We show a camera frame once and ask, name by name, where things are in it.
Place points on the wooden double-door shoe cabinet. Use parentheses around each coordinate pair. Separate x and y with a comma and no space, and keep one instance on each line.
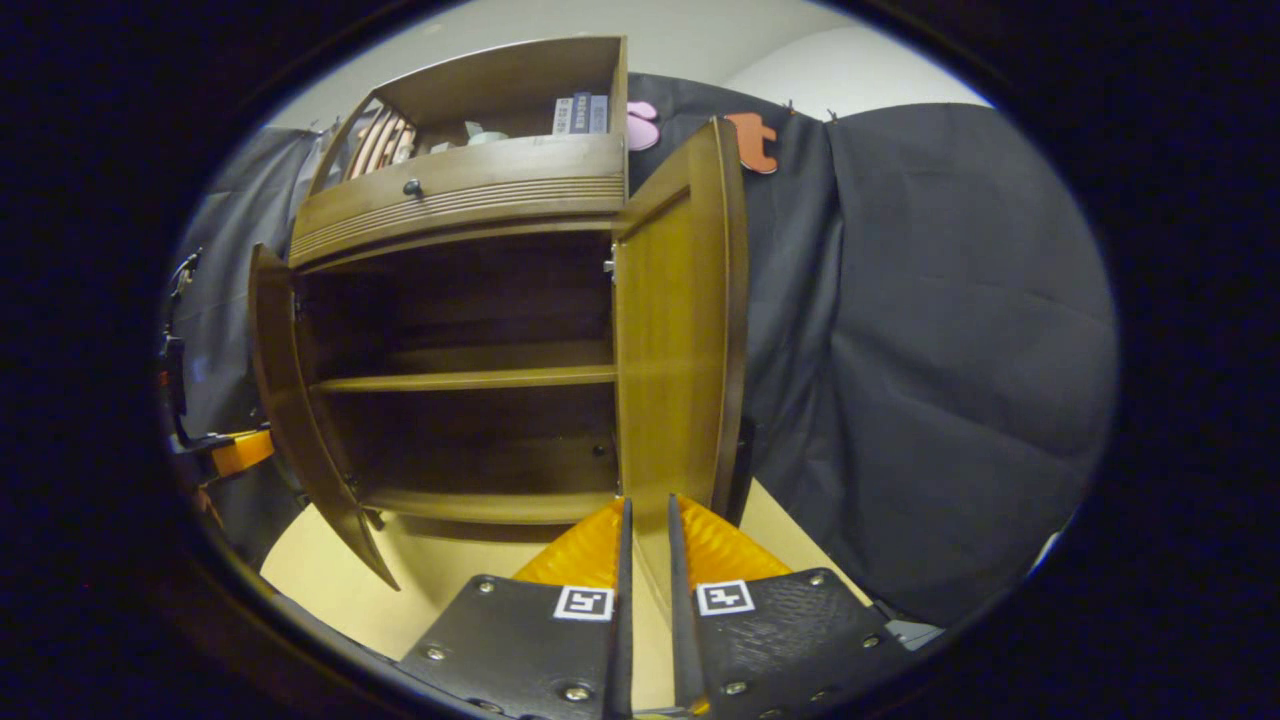
(500,75)

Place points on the black backdrop cloth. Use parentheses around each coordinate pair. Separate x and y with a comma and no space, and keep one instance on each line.
(930,350)

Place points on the dark blue book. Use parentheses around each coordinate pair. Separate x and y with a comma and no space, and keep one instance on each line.
(581,113)

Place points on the white book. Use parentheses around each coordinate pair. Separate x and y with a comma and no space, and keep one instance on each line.
(563,117)

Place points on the wooden shoe cabinet door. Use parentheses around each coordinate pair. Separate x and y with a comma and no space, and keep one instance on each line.
(285,400)
(670,330)

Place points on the inner wooden shelf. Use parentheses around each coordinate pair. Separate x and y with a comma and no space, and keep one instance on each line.
(470,380)

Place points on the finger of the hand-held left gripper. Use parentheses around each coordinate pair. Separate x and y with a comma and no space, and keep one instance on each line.
(242,452)

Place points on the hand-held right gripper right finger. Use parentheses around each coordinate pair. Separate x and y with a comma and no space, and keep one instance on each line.
(685,650)

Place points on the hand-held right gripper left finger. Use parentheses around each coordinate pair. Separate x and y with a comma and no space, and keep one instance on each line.
(622,650)

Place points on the wooden drawer with black knob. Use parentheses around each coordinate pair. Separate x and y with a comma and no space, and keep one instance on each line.
(500,175)

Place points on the light blue book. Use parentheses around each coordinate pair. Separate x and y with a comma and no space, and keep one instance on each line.
(598,113)

